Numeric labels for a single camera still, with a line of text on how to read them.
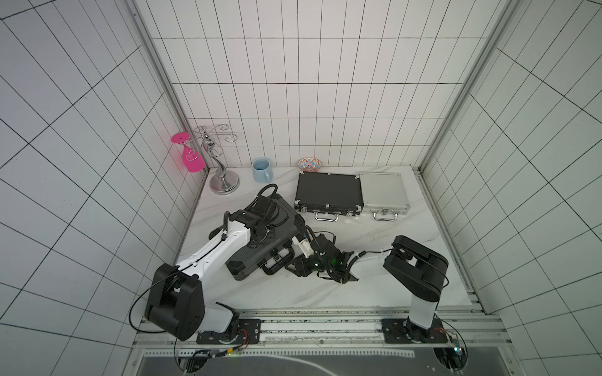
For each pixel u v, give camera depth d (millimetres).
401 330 725
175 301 406
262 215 655
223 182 1127
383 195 1023
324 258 694
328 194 1039
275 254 857
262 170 1113
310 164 1209
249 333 722
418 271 480
